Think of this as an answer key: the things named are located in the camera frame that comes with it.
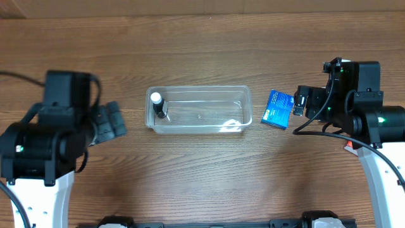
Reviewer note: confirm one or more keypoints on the clear plastic container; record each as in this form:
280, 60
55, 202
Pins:
201, 109

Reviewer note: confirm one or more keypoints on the dark bottle white cap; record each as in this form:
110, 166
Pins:
160, 106

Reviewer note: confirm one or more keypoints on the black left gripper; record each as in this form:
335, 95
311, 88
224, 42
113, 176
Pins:
105, 120

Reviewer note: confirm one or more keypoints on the blue box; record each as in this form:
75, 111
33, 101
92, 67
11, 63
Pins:
278, 109

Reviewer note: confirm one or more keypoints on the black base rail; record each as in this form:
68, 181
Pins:
308, 219

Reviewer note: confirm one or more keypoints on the red packet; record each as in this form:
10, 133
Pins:
348, 147

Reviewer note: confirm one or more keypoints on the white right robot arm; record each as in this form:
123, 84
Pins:
352, 101

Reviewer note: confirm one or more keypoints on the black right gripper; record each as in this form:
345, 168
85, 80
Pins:
307, 102

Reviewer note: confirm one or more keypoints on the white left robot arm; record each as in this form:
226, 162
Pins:
42, 153

